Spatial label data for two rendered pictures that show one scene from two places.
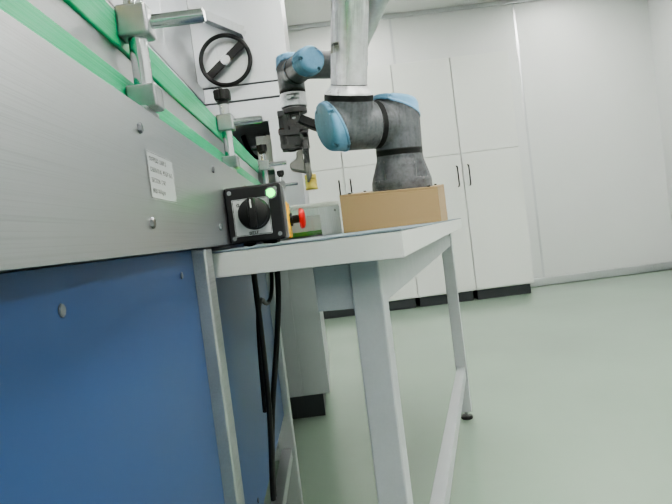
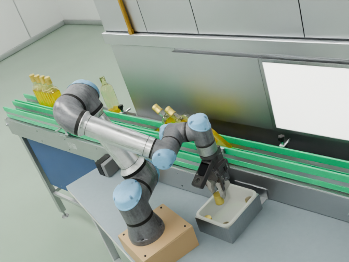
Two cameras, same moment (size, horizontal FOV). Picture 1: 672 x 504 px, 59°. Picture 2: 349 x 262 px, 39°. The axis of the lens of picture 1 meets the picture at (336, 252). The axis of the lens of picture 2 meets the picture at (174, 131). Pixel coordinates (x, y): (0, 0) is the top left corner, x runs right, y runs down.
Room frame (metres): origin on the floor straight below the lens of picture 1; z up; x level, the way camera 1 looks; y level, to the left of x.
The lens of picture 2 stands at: (2.85, -0.96, 2.13)
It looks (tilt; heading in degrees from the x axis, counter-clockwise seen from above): 30 degrees down; 142
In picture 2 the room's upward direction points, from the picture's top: 19 degrees counter-clockwise
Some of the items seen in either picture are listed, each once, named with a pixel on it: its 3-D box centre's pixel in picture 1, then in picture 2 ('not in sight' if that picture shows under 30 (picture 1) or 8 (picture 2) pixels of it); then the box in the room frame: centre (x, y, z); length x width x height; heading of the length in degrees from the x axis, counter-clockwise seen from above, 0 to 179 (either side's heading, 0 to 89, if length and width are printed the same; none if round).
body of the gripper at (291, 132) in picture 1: (294, 130); (213, 163); (1.70, 0.07, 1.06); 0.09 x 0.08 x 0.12; 91
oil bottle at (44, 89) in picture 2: not in sight; (51, 96); (0.23, 0.29, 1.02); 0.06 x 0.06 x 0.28; 1
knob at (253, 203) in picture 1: (253, 213); not in sight; (0.81, 0.11, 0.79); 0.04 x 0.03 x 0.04; 91
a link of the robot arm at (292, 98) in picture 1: (293, 101); (205, 147); (1.70, 0.07, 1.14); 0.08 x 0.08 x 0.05
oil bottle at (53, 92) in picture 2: not in sight; (56, 97); (0.28, 0.29, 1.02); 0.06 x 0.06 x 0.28; 1
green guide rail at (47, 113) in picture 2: not in sight; (94, 125); (0.67, 0.24, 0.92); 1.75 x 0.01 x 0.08; 1
